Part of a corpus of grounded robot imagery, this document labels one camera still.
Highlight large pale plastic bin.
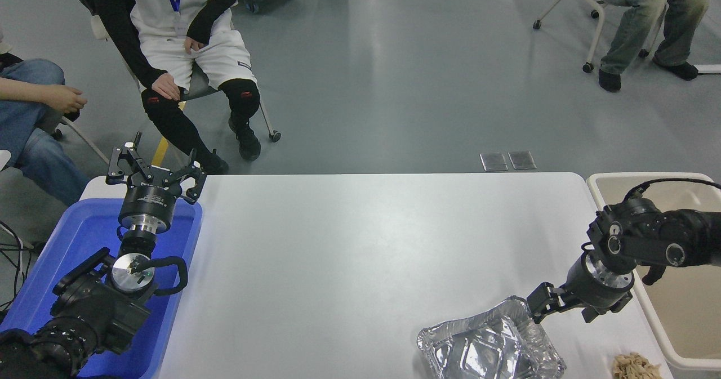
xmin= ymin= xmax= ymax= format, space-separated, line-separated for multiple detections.
xmin=586 ymin=172 xmax=721 ymax=372

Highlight silver foil plate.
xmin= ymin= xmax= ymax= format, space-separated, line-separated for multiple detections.
xmin=417 ymin=295 xmax=567 ymax=379

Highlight grey chair with metal legs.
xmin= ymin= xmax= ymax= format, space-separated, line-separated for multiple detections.
xmin=90 ymin=13 xmax=281 ymax=143

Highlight silver floor plate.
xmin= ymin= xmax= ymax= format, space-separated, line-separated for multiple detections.
xmin=480 ymin=153 xmax=509 ymax=172
xmin=508 ymin=151 xmax=537 ymax=171

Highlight crumpled tan paper ball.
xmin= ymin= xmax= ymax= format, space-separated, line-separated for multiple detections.
xmin=612 ymin=353 xmax=663 ymax=379

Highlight blue plastic tray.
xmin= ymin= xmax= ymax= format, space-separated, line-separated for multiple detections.
xmin=0 ymin=198 xmax=203 ymax=379

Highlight blue lanyard with badge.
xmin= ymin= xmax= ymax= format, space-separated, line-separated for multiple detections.
xmin=158 ymin=0 xmax=188 ymax=36

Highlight black cables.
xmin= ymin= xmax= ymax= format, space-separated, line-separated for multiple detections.
xmin=0 ymin=221 xmax=35 ymax=312

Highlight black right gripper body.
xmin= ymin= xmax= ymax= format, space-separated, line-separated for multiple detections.
xmin=564 ymin=255 xmax=635 ymax=315

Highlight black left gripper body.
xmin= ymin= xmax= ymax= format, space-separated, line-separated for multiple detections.
xmin=119 ymin=167 xmax=183 ymax=225

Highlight white-legged wheeled chair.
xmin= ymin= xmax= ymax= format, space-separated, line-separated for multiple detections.
xmin=532 ymin=0 xmax=671 ymax=74

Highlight person's right hand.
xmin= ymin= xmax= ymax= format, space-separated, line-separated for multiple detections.
xmin=151 ymin=74 xmax=182 ymax=101

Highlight person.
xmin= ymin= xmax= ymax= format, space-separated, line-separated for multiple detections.
xmin=580 ymin=0 xmax=711 ymax=92
xmin=72 ymin=0 xmax=262 ymax=176
xmin=0 ymin=27 xmax=91 ymax=208

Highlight person's hand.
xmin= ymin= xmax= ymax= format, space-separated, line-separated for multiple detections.
xmin=48 ymin=84 xmax=88 ymax=114

